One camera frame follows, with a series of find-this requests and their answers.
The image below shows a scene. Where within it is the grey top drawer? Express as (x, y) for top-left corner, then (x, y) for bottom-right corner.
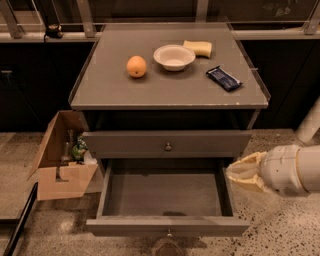
(83, 130), (251, 158)

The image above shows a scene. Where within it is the green patterned item in box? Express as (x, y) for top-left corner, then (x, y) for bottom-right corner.
(71, 135), (88, 161)

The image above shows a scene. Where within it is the brown cardboard box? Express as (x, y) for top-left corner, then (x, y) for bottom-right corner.
(29, 110), (103, 200)

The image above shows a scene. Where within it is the black bar on floor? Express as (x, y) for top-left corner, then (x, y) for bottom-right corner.
(0, 183), (38, 256)

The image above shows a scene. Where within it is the yellow sponge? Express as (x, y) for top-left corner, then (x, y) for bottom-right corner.
(183, 40), (212, 58)

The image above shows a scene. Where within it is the small dark object on ledge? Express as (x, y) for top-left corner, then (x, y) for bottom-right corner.
(45, 24), (63, 39)

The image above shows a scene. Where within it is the grey drawer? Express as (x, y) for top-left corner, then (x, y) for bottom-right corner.
(83, 130), (251, 158)
(87, 158), (249, 237)

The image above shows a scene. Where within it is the dark blue snack packet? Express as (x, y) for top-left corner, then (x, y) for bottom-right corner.
(206, 66), (242, 92)

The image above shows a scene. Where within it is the orange fruit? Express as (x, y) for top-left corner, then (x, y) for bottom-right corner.
(126, 56), (147, 78)

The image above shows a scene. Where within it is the grey wooden drawer cabinet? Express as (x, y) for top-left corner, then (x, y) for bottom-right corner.
(68, 21), (272, 174)

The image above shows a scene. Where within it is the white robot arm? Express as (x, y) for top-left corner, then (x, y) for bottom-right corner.
(226, 98), (320, 197)

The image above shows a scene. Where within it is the white bowl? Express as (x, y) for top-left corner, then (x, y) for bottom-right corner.
(153, 45), (196, 72)

